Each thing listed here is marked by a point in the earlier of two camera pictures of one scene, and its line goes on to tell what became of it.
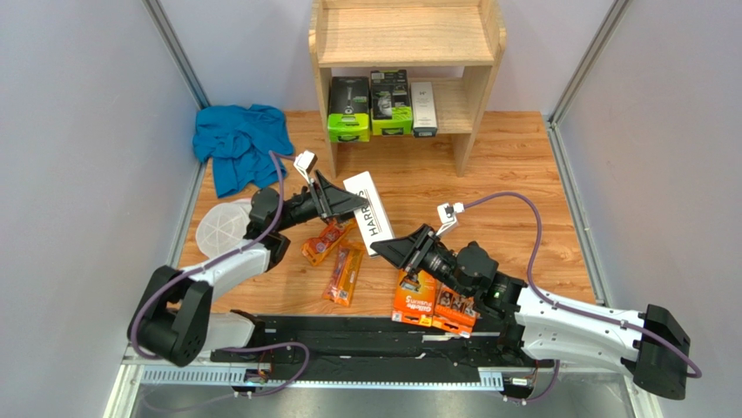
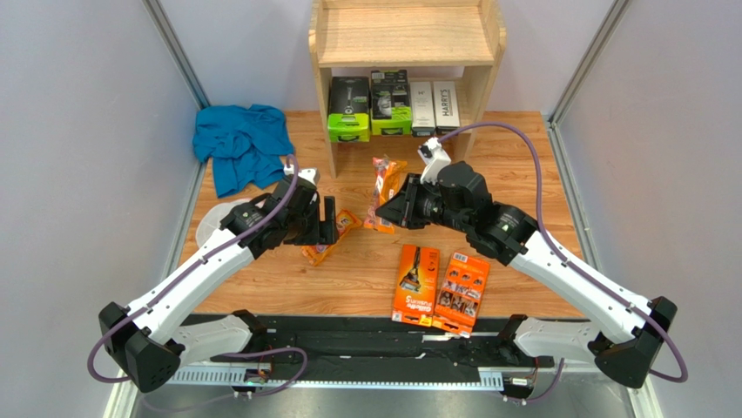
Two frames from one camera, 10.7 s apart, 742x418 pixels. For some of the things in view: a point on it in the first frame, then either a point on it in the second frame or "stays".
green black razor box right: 392,113 stays
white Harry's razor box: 372,218 to 446,108
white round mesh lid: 223,225 stays
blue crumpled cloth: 237,141 stays
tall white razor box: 423,110 stays
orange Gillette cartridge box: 454,312 stays
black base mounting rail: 344,346 stays
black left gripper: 329,200 to 323,232
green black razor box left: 348,120 stays
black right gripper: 421,248 to 412,204
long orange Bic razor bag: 345,272 to 389,177
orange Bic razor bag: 316,247 stays
